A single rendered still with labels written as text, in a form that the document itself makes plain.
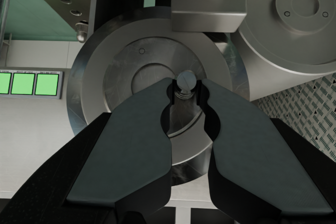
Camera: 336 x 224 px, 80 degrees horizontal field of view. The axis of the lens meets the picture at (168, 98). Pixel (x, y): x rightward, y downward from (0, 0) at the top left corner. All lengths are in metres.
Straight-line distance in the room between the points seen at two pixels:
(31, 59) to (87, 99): 3.49
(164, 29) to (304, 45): 0.11
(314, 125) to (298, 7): 0.14
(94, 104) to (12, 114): 0.47
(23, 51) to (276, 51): 3.68
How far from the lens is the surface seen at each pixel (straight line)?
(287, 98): 0.34
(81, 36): 0.57
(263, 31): 0.19
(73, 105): 0.18
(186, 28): 0.16
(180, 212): 0.53
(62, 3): 0.52
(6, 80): 0.64
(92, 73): 0.17
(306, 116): 0.30
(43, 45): 3.63
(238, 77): 0.17
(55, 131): 0.56
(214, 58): 0.16
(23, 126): 0.61
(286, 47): 0.20
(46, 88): 0.58
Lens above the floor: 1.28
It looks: 8 degrees down
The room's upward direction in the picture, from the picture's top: 178 degrees counter-clockwise
